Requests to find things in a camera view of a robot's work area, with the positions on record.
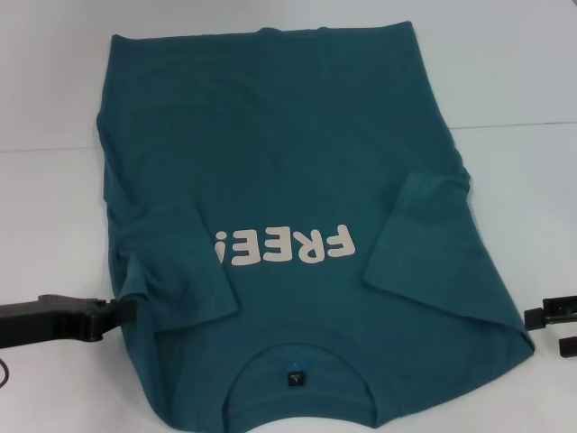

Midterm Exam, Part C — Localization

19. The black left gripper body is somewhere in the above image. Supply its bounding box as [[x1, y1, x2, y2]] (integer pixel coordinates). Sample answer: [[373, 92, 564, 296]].
[[0, 293, 109, 350]]

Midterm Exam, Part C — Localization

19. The teal t-shirt with FREE print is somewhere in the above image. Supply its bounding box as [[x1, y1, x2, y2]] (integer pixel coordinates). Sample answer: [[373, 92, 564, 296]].
[[96, 20, 537, 433]]

